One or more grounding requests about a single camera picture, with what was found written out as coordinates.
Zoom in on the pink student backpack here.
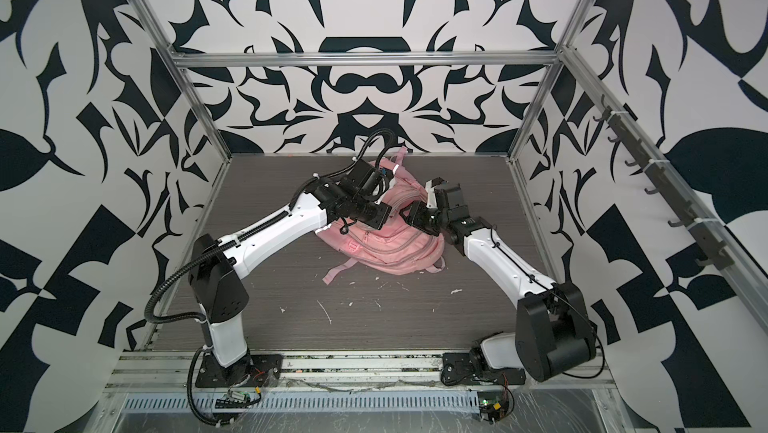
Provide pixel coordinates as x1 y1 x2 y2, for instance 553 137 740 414
316 147 446 284

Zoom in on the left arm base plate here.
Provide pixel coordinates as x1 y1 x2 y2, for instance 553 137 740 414
195 353 283 388

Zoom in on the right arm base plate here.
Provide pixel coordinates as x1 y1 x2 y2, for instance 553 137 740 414
440 350 526 387

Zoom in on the aluminium cage frame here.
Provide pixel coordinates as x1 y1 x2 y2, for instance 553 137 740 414
104 0 768 353

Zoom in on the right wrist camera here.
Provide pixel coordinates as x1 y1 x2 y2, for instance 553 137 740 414
425 177 444 210

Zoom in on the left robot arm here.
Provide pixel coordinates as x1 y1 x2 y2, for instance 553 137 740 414
144 129 397 368

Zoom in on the white cable duct strip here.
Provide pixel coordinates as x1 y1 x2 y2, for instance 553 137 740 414
123 390 481 414

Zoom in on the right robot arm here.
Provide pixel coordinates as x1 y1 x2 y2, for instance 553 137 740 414
400 178 601 382

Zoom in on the wall hook rail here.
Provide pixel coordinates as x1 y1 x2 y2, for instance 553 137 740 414
597 105 735 271

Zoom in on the green lit circuit board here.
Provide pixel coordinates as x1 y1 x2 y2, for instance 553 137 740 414
479 396 516 424

